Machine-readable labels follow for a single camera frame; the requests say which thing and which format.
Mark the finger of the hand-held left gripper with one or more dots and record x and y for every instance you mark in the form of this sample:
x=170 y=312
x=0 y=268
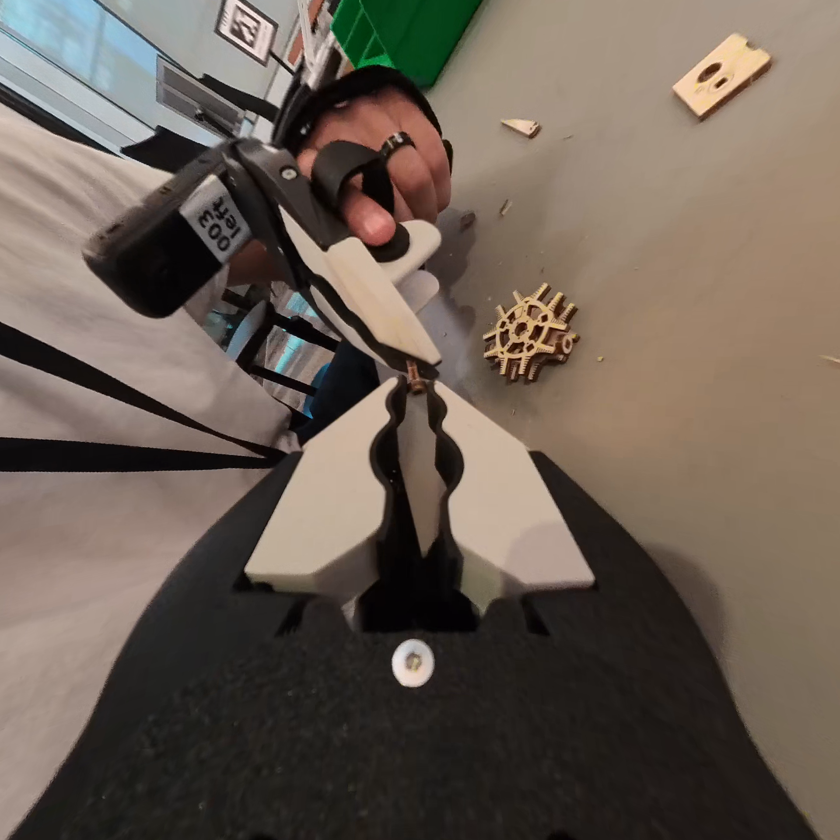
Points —
x=295 y=236
x=374 y=289

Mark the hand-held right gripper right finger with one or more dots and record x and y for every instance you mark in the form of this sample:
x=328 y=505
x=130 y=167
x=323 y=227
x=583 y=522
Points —
x=518 y=525

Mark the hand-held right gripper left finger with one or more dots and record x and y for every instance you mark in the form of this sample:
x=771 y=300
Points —
x=315 y=518

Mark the small wooden pin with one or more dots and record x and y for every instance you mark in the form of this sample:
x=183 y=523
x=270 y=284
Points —
x=417 y=384

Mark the wooden radial engine model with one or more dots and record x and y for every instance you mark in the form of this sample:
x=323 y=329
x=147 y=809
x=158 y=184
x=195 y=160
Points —
x=525 y=358

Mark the grey desk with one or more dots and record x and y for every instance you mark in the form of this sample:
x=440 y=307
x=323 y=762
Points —
x=656 y=262

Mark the person's left hand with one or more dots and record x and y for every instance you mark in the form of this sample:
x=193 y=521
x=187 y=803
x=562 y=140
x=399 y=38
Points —
x=420 y=177

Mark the black office chair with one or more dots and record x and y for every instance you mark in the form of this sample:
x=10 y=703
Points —
x=295 y=325

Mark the person's dark jeans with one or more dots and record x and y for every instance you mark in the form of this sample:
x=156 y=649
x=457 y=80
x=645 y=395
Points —
x=341 y=394

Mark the grey flat device on stand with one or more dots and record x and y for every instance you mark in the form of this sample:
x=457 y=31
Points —
x=197 y=92

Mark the small marker sign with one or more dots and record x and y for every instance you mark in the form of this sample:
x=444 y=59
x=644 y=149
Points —
x=246 y=26

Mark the person's white shirt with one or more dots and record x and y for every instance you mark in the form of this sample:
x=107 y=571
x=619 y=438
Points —
x=98 y=525

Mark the pointed wooden stick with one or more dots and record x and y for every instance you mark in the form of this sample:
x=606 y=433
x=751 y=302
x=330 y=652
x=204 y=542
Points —
x=525 y=128

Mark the green plastic bin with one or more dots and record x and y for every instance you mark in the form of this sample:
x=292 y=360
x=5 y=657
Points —
x=420 y=39

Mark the square wooden plate with holes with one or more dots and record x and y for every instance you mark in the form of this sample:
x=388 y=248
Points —
x=748 y=59

